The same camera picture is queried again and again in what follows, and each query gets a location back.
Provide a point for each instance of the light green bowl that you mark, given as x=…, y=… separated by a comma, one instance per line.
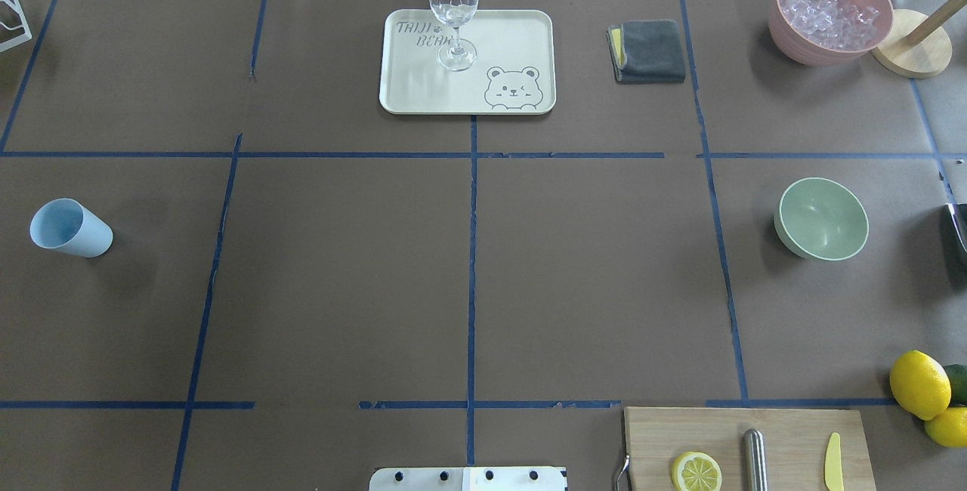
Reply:
x=821, y=220

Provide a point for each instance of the light blue plastic cup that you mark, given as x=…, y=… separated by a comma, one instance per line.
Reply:
x=63, y=225

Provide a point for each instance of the pink bowl with ice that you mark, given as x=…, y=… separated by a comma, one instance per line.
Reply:
x=829, y=32

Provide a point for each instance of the clear wine glass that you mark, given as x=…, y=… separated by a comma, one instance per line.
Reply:
x=459, y=54

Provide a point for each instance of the half lemon slice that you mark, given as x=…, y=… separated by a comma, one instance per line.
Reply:
x=696, y=471

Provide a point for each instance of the steel muddler stick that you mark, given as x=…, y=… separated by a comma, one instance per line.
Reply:
x=756, y=461

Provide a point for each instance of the wooden cutting board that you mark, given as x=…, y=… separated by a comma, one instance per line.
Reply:
x=795, y=445

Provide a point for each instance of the yellow plastic knife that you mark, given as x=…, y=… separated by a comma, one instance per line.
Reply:
x=833, y=473

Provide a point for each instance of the yellow lemon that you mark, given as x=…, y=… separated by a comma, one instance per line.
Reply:
x=949, y=428
x=920, y=385

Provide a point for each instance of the wooden paper stand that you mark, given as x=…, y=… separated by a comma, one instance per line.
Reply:
x=917, y=46

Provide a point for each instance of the green lime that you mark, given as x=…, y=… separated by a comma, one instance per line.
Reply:
x=957, y=376

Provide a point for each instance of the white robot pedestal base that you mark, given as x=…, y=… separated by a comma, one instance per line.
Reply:
x=470, y=478

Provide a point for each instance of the white wire cup rack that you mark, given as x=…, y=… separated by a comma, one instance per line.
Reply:
x=15, y=29

